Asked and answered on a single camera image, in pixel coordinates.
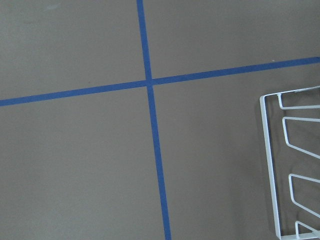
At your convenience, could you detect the white wire cup holder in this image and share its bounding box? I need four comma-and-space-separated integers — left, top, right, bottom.
259, 86, 320, 240

